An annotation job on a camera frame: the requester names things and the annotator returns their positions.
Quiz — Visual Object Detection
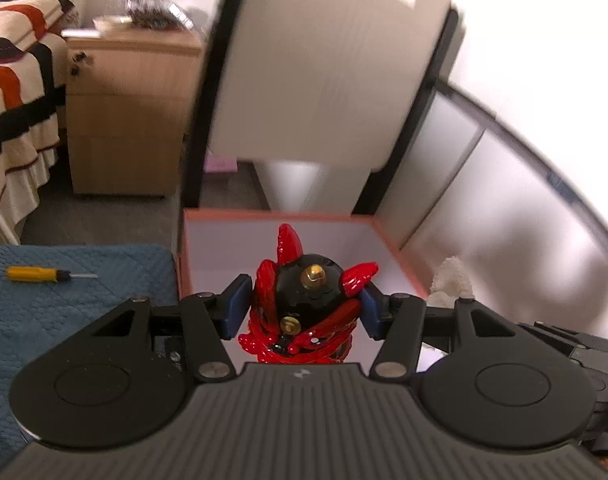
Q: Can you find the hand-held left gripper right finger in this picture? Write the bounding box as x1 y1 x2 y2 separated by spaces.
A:
359 282 522 380

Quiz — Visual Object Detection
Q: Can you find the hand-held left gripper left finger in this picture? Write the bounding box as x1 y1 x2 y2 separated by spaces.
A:
90 274 253 384

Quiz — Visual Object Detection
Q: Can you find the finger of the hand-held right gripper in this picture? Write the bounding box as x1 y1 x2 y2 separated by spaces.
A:
520 321 608 358

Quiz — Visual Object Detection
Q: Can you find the red lion figurine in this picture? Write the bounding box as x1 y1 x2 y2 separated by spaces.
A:
238 223 379 365

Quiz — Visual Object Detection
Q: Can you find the pink cardboard box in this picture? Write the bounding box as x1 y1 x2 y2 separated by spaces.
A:
178 208 429 373

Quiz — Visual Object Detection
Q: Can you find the white plush toy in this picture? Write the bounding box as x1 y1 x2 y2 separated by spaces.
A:
429 256 477 308

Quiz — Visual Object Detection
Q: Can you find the yellow screwdriver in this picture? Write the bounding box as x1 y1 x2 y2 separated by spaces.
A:
6 266 99 283

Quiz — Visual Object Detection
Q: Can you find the blue quilted mat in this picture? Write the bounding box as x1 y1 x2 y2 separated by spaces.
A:
0 244 179 471

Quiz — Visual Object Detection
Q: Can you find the wooden nightstand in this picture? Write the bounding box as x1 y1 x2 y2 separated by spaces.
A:
64 27 205 198

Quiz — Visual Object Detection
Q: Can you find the bunch of keys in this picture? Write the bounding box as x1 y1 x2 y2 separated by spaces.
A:
70 51 92 78

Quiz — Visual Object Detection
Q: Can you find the striped bed blanket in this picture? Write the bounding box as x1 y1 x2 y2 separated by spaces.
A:
0 0 80 246

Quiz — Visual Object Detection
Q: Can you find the white chair with black frame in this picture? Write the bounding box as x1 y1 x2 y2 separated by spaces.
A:
176 0 459 216

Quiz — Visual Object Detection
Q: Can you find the dark wire basket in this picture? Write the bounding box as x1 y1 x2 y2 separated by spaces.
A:
126 0 192 31

